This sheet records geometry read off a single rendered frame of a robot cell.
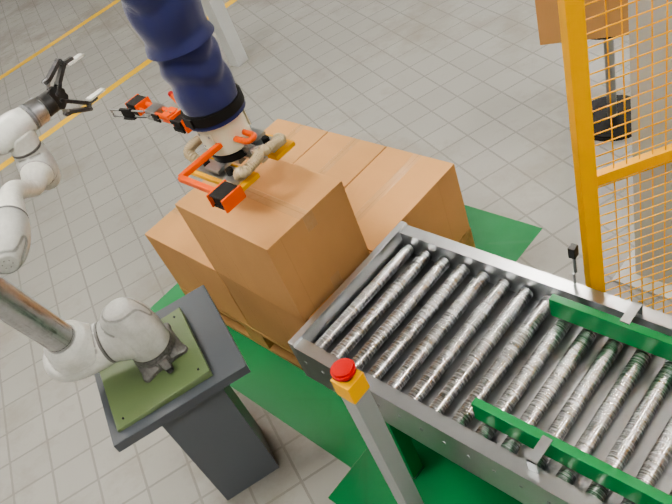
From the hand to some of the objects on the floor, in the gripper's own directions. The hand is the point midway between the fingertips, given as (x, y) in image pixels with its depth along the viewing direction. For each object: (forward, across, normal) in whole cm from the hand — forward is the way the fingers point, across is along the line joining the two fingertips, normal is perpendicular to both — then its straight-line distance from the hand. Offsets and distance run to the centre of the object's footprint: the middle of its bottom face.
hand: (90, 73), depth 235 cm
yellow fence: (+94, +158, +164) cm, 247 cm away
